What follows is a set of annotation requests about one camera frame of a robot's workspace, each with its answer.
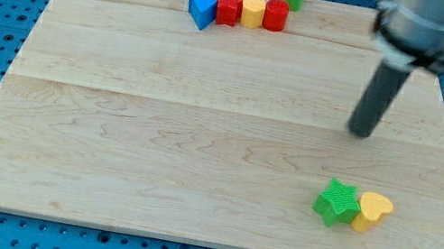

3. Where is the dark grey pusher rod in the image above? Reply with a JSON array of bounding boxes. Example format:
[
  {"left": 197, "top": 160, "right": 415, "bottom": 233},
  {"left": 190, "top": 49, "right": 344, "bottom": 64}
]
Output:
[{"left": 347, "top": 60, "right": 410, "bottom": 138}]

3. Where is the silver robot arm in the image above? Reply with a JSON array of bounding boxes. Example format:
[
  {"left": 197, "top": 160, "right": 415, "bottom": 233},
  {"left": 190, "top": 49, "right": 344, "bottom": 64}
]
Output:
[{"left": 347, "top": 0, "right": 444, "bottom": 138}]

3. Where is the red circle block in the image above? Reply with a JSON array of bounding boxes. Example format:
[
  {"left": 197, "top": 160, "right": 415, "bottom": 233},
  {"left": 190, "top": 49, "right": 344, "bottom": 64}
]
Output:
[{"left": 262, "top": 0, "right": 290, "bottom": 32}]

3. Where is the yellow hexagon block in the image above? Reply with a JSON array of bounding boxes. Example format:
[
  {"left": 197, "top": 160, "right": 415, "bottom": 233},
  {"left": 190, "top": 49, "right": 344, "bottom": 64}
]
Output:
[{"left": 240, "top": 0, "right": 266, "bottom": 29}]

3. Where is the yellow heart block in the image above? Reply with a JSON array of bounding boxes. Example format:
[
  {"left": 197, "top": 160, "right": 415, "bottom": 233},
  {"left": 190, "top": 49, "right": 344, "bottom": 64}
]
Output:
[{"left": 350, "top": 191, "right": 394, "bottom": 233}]

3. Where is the green star block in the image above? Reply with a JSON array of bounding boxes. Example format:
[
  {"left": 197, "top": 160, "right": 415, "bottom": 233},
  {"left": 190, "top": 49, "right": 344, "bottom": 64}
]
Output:
[{"left": 312, "top": 178, "right": 361, "bottom": 226}]

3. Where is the red star block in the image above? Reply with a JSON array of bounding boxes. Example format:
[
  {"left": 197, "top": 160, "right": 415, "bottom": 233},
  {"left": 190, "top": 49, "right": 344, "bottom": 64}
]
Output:
[{"left": 215, "top": 0, "right": 243, "bottom": 27}]

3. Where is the blue triangle block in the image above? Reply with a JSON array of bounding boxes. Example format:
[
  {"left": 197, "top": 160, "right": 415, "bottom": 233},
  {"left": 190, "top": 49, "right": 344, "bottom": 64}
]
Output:
[{"left": 189, "top": 0, "right": 217, "bottom": 30}]

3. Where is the wooden board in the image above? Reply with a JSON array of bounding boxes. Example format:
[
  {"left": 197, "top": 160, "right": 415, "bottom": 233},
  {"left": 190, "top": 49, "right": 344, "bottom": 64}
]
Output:
[{"left": 0, "top": 0, "right": 444, "bottom": 249}]

